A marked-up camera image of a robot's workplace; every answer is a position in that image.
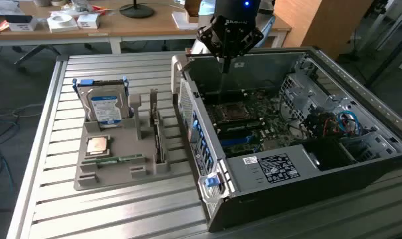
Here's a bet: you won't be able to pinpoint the black fan shroud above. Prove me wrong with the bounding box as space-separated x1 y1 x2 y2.
302 138 359 171

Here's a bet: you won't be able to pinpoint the white paper stack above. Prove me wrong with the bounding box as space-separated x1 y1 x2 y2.
171 11 201 30

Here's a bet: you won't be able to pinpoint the black round lamp base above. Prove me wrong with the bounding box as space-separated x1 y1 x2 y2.
119 0 155 19

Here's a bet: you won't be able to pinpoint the metal CPU socket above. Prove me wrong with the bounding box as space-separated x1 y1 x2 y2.
217 102 252 122

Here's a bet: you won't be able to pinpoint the green RAM stick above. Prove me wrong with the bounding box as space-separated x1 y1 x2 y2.
81 153 145 165

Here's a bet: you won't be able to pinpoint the black device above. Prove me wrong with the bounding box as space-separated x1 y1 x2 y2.
3 14 34 23

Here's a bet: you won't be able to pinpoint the copper-topped CPU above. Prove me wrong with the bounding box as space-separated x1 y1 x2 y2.
87 136 110 155

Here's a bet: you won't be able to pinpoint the orange packet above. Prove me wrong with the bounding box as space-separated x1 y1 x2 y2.
90 4 113 13

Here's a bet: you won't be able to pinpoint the graphics card with metal bracket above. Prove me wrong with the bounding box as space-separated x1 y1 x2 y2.
149 88 167 165

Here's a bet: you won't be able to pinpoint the white tape roll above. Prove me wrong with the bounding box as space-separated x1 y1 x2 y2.
51 14 73 24

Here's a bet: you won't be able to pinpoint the black open PC case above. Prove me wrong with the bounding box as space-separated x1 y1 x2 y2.
170 46 402 234

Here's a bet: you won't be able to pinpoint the small white cardboard box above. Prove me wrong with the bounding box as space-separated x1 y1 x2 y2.
77 14 102 30

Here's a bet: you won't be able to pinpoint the blue expansion slot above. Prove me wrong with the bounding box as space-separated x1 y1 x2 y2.
221 135 256 149

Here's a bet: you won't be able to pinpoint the grey disk bay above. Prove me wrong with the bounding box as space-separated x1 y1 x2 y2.
338 131 400 162

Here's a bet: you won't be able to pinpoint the hard disk in blue caddy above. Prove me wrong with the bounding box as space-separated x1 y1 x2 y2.
73 77 131 129

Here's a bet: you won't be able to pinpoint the black partition post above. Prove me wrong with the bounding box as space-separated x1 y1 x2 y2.
367 31 402 85

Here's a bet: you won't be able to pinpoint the wooden desk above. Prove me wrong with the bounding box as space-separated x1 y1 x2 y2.
0 0 293 54

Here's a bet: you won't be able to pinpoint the blue floor cable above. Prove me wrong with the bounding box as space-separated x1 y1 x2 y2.
0 119 20 212

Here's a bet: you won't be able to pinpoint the wooden cabinet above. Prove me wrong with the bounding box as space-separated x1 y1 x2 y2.
273 0 377 60

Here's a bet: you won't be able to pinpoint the green motherboard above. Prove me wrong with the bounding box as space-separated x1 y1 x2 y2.
204 89 308 159

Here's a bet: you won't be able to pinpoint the beige parts rack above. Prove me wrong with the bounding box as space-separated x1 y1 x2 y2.
74 87 174 192

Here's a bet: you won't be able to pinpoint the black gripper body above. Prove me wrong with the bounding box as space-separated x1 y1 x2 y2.
214 0 261 52

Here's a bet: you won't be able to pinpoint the grey power supply unit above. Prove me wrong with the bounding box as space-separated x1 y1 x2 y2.
225 145 321 194

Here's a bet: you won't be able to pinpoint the flat white box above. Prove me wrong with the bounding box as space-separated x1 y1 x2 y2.
47 19 79 33

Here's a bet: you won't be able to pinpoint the clear plastic bags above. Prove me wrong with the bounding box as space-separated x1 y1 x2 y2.
0 0 26 16

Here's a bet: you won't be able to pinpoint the perforated metal drive cage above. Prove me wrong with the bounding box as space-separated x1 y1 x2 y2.
282 73 359 125

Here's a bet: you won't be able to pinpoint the blue case latch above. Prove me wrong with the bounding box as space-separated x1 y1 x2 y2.
204 176 221 188

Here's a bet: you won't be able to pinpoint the installed labelled RAM stick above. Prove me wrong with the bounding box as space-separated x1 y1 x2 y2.
226 123 261 132

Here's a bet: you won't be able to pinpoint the white floor cable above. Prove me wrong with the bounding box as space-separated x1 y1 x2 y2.
0 103 45 119

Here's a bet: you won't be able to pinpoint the white labelled box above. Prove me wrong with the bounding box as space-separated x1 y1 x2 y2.
8 18 39 32

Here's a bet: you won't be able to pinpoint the black stand leg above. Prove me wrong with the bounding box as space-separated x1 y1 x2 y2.
14 44 62 66

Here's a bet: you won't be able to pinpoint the red wire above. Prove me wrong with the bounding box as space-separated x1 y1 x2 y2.
322 118 338 136

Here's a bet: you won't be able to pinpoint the blue wire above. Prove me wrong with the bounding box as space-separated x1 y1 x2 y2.
337 109 364 137

